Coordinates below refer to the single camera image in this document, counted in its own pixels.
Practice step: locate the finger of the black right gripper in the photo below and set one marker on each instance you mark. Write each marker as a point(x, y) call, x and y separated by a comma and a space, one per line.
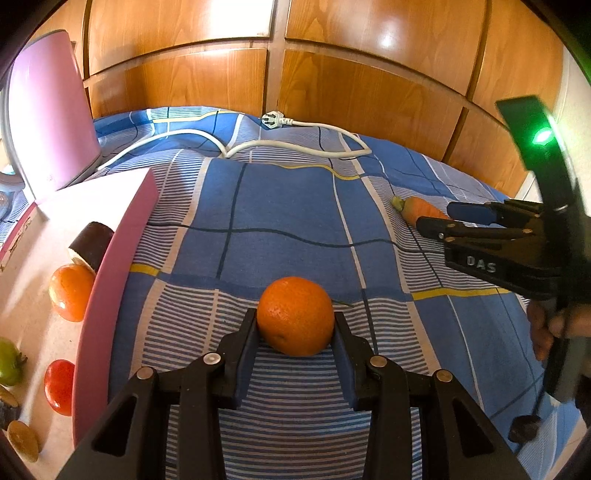
point(440, 229)
point(510, 212)

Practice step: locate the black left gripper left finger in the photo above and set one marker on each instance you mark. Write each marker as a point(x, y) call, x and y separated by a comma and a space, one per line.
point(129, 440)

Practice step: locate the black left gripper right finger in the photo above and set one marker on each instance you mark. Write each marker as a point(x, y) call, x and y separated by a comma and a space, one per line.
point(457, 439)

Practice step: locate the orange carrot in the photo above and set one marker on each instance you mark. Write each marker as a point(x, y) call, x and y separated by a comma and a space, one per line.
point(413, 208)

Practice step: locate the orange mandarin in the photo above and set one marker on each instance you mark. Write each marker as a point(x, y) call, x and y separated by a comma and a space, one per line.
point(296, 317)

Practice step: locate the person right hand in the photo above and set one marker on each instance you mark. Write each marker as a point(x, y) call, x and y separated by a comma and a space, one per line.
point(544, 329)

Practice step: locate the red tomato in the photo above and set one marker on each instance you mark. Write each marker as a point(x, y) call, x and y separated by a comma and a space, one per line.
point(58, 386)

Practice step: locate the brown kiwi fruit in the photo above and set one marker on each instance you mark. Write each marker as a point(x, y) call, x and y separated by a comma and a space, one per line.
point(23, 440)

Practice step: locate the orange fruit in tray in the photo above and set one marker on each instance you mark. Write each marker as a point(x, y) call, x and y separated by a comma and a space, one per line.
point(69, 290)

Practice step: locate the green tomato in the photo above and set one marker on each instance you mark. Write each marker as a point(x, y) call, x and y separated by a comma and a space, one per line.
point(12, 362)

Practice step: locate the dark eggplant piece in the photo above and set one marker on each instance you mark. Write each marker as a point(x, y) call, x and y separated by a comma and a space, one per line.
point(89, 247)

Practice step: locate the blue plaid tablecloth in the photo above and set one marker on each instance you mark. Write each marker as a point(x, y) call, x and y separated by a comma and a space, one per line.
point(221, 230)

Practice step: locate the pink edged white tray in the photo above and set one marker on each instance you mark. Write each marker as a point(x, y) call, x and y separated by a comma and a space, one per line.
point(92, 299)

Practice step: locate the pink electric kettle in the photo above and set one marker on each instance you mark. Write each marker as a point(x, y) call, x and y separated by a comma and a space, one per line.
point(51, 139)

